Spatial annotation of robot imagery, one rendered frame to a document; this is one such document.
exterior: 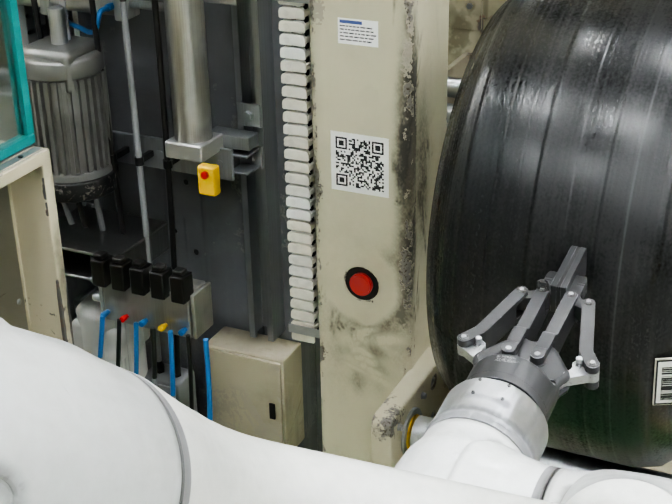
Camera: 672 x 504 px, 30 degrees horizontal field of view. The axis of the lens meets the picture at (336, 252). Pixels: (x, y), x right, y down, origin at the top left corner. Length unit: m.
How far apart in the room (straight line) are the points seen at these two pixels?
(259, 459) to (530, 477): 0.34
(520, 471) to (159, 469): 0.47
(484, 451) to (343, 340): 0.70
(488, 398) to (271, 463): 0.40
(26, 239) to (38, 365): 1.08
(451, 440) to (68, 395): 0.54
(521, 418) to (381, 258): 0.58
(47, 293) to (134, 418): 1.06
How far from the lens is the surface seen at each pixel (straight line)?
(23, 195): 1.49
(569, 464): 1.49
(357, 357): 1.61
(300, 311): 1.63
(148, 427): 0.49
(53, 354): 0.46
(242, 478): 0.58
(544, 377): 1.04
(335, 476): 0.65
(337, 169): 1.50
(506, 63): 1.29
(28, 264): 1.53
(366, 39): 1.43
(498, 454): 0.93
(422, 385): 1.57
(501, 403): 0.99
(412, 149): 1.46
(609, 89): 1.25
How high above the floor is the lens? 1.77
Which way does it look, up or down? 26 degrees down
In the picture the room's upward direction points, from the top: 1 degrees counter-clockwise
